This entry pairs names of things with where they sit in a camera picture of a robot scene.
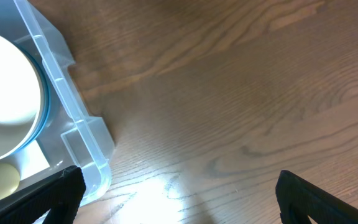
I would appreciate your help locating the dark blue bowl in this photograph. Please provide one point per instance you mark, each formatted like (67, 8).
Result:
(45, 100)

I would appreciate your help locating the large cream bowl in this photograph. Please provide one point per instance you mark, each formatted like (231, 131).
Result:
(20, 97)

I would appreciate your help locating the clear plastic storage container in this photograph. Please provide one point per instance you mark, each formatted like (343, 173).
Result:
(71, 136)

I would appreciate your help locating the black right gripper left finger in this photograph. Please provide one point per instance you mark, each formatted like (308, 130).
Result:
(58, 197)

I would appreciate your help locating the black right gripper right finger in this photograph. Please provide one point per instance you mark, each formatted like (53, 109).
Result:
(301, 202)

